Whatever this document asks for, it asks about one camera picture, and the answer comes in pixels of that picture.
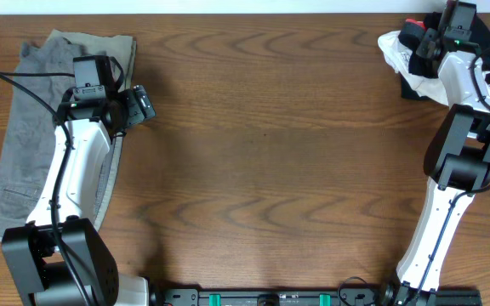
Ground black leggings with red waistband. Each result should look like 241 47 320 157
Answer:
402 13 490 78

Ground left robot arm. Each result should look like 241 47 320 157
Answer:
2 55 156 305

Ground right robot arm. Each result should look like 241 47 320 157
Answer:
373 1 490 305

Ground white printed t-shirt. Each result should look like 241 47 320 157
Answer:
376 29 490 109

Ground black garment under white shirt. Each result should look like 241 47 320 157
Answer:
399 71 490 102

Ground beige shorts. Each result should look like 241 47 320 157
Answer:
0 29 138 243

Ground grey cargo shorts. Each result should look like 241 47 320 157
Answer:
0 35 117 239

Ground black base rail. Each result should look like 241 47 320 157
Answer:
149 286 482 306

